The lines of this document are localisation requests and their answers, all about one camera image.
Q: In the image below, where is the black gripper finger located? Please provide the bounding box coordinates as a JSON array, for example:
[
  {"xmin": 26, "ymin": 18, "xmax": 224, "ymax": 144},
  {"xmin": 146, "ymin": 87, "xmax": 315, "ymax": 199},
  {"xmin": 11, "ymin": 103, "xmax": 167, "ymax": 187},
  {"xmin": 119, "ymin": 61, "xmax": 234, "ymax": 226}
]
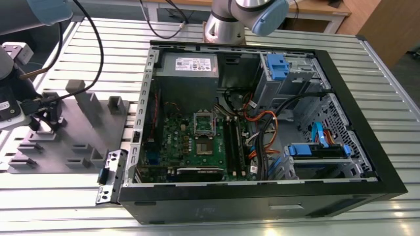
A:
[
  {"xmin": 42, "ymin": 99, "xmax": 67, "ymax": 131},
  {"xmin": 30, "ymin": 113, "xmax": 43, "ymax": 131}
]

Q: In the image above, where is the metal socket cover frame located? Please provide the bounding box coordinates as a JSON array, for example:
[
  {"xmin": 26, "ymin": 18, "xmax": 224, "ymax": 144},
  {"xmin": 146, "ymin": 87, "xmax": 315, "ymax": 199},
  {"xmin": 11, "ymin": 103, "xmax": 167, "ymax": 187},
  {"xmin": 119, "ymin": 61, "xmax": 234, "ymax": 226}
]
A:
[{"xmin": 194, "ymin": 112, "xmax": 216, "ymax": 138}]

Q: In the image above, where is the CPU socket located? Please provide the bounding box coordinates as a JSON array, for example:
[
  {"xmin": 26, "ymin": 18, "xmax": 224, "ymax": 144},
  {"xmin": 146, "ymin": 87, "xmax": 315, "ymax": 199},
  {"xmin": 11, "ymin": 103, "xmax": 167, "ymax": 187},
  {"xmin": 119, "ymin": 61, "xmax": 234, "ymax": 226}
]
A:
[{"xmin": 195, "ymin": 137, "xmax": 215, "ymax": 156}]

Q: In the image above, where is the grey parts rack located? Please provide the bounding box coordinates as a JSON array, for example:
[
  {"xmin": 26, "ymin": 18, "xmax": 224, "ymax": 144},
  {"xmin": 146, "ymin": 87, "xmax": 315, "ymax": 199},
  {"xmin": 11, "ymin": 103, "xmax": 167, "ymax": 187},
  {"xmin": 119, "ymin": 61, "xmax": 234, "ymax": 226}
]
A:
[{"xmin": 6, "ymin": 80, "xmax": 132, "ymax": 175}]

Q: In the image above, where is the green motherboard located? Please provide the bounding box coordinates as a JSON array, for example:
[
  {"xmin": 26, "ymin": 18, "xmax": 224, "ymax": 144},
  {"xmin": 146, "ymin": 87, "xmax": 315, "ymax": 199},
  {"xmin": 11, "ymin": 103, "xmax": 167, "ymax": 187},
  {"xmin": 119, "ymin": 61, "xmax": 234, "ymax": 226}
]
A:
[{"xmin": 140, "ymin": 114, "xmax": 259, "ymax": 182}]

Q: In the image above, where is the grey power supply unit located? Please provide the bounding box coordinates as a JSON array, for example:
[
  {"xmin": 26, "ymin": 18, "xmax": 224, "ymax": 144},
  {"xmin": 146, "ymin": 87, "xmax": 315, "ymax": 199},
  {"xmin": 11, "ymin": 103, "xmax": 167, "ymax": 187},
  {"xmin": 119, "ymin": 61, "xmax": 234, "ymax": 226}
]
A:
[{"xmin": 154, "ymin": 53, "xmax": 220, "ymax": 111}]

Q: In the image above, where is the black graphics card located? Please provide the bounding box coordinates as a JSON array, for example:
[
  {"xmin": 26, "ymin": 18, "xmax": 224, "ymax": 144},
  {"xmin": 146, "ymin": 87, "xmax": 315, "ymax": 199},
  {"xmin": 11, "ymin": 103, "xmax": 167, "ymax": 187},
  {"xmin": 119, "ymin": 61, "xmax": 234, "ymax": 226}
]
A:
[{"xmin": 175, "ymin": 167, "xmax": 227, "ymax": 183}]

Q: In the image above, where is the black RAM slot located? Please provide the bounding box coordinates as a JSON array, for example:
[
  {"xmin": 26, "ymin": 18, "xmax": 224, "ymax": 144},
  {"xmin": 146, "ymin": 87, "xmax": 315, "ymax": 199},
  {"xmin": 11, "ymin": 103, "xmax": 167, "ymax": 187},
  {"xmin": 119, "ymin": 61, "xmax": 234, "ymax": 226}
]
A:
[
  {"xmin": 224, "ymin": 117, "xmax": 238, "ymax": 177},
  {"xmin": 235, "ymin": 117, "xmax": 250, "ymax": 177}
]

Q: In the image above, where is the black open PC case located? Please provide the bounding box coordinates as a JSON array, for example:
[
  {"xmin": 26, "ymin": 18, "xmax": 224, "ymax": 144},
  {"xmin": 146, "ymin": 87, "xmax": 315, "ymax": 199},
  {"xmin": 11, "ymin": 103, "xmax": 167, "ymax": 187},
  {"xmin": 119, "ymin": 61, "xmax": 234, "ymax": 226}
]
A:
[{"xmin": 118, "ymin": 40, "xmax": 408, "ymax": 225}]

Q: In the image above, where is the blue plastic drive latch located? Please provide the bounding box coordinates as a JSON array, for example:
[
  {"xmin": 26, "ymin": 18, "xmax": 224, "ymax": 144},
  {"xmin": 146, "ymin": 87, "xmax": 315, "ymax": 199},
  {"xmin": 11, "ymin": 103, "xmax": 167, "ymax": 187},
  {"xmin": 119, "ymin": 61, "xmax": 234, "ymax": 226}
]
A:
[{"xmin": 267, "ymin": 54, "xmax": 291, "ymax": 81}]

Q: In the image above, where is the grey metal drive cage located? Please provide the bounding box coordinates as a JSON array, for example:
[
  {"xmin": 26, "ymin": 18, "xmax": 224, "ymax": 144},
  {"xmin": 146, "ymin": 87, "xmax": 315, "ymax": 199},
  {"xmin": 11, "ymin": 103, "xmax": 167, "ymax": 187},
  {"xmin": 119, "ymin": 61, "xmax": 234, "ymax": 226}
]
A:
[{"xmin": 255, "ymin": 51, "xmax": 332, "ymax": 113}]

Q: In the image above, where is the grey metal disk bay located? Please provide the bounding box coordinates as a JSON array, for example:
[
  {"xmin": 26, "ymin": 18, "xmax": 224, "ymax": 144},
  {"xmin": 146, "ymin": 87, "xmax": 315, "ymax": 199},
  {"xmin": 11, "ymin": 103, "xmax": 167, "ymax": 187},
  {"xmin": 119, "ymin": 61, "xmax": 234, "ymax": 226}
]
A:
[{"xmin": 272, "ymin": 142, "xmax": 379, "ymax": 181}]

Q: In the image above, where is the hard disk in blue carrier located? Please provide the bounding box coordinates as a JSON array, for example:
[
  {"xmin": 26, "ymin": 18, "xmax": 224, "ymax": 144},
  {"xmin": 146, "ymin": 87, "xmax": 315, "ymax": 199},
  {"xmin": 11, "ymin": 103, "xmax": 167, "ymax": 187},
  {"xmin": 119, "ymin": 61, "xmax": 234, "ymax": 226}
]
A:
[{"xmin": 284, "ymin": 144, "xmax": 352, "ymax": 160}]

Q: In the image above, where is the wooden cabinet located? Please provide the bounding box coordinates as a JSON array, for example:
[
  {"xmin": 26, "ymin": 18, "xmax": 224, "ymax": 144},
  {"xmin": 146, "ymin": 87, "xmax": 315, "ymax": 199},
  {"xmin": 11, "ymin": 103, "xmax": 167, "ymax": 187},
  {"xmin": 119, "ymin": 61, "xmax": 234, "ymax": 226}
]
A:
[{"xmin": 358, "ymin": 0, "xmax": 420, "ymax": 68}]

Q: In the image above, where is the silver wrist camera, black face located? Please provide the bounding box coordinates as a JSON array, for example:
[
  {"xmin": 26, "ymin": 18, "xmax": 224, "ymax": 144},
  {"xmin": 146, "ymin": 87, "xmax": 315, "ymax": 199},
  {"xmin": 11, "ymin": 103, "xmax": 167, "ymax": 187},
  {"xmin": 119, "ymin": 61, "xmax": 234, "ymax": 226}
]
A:
[{"xmin": 0, "ymin": 115, "xmax": 34, "ymax": 130}]

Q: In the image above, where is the tan gripper cable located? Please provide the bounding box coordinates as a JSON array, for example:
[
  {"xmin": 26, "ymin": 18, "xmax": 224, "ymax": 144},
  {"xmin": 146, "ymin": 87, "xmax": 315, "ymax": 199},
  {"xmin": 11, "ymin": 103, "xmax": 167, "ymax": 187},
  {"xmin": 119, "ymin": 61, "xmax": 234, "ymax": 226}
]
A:
[{"xmin": 19, "ymin": 68, "xmax": 50, "ymax": 80}]

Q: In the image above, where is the small wrist side camera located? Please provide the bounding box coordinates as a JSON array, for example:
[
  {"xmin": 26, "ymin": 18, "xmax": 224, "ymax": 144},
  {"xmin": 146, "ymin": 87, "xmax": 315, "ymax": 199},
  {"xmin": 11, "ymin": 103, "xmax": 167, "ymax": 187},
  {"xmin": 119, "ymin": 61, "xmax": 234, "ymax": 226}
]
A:
[{"xmin": 2, "ymin": 42, "xmax": 35, "ymax": 65}]

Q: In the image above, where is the grey hinged slot bracket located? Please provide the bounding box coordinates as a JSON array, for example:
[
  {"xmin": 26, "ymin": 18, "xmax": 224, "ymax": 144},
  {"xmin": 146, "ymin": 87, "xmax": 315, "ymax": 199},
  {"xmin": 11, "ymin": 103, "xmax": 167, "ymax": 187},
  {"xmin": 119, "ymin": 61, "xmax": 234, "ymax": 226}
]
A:
[{"xmin": 95, "ymin": 148, "xmax": 130, "ymax": 205}]

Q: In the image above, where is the black camera cable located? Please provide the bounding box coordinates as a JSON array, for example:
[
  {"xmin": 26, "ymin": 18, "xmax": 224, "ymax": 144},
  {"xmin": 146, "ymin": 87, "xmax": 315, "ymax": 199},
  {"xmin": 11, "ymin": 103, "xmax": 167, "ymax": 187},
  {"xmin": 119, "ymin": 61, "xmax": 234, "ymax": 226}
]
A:
[{"xmin": 42, "ymin": 0, "xmax": 106, "ymax": 103}]

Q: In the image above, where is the orange and yellow wire bundle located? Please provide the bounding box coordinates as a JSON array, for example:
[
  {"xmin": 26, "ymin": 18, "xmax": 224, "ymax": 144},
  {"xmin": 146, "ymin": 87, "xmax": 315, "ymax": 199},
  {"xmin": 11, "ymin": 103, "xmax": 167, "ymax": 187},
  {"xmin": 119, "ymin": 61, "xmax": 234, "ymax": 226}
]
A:
[{"xmin": 244, "ymin": 110, "xmax": 280, "ymax": 164}]

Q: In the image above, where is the thick black cable bundle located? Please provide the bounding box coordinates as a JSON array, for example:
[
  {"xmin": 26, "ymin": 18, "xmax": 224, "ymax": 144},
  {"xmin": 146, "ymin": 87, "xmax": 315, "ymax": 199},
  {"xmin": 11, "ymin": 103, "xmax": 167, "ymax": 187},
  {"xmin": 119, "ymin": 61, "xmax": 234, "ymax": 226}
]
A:
[{"xmin": 254, "ymin": 92, "xmax": 331, "ymax": 181}]

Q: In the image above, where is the blue flat data cable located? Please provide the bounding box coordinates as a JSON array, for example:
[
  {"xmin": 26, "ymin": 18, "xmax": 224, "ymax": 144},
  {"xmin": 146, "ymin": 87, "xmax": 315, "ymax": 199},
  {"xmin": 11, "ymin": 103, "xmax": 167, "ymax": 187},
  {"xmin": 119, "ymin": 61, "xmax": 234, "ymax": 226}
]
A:
[
  {"xmin": 267, "ymin": 157, "xmax": 284, "ymax": 180},
  {"xmin": 314, "ymin": 122, "xmax": 332, "ymax": 148}
]

